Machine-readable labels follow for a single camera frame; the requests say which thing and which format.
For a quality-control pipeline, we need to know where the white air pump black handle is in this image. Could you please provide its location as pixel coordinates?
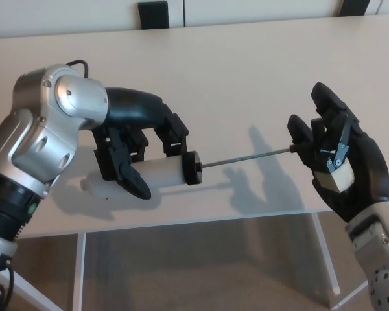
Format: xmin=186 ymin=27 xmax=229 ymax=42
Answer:
xmin=80 ymin=118 xmax=327 ymax=198

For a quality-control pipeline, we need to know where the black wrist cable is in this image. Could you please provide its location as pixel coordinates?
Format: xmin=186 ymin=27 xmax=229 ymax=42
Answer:
xmin=66 ymin=59 xmax=89 ymax=78

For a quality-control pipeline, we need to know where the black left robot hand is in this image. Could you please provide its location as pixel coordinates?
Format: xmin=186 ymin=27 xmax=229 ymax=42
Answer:
xmin=92 ymin=86 xmax=189 ymax=200

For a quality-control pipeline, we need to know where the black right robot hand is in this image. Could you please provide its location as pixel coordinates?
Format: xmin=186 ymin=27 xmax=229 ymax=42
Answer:
xmin=287 ymin=82 xmax=389 ymax=224

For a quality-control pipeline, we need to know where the white desk leg frame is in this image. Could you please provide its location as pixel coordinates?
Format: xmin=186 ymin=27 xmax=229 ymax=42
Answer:
xmin=311 ymin=212 xmax=370 ymax=311
xmin=6 ymin=231 xmax=87 ymax=311

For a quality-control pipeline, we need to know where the white cabinet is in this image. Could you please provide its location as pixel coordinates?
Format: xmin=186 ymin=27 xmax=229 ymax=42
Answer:
xmin=0 ymin=0 xmax=389 ymax=40

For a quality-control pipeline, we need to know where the black rectangular bracket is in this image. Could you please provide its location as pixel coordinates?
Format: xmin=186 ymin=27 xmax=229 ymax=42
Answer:
xmin=138 ymin=1 xmax=169 ymax=30
xmin=340 ymin=0 xmax=385 ymax=16

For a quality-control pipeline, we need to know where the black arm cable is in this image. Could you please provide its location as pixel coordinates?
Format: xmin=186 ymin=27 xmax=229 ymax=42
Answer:
xmin=0 ymin=260 xmax=16 ymax=311

